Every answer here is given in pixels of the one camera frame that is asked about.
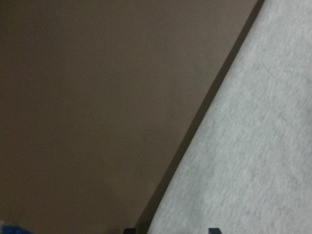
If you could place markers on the grey cartoon print t-shirt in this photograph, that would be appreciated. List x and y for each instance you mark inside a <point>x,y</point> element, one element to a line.
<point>248,169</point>

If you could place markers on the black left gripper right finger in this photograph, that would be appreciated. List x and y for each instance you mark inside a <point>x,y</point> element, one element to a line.
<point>214,231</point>

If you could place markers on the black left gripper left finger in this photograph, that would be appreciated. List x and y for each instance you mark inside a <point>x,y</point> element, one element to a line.
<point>129,231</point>

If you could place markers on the blue tape grid lines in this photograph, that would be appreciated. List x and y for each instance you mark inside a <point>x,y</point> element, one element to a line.
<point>13,230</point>

